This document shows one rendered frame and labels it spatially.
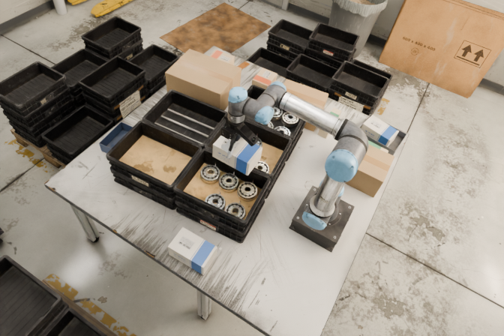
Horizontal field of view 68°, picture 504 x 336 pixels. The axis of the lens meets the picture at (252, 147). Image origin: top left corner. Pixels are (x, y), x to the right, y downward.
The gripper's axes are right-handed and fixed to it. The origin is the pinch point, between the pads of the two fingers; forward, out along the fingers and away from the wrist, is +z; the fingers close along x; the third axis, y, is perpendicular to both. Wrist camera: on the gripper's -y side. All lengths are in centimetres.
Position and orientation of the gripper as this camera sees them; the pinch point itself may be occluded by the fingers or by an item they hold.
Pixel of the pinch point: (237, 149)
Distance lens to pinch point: 177.3
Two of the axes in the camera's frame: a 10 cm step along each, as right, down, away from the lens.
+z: -0.9, 6.4, 7.6
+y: -8.5, -4.4, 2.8
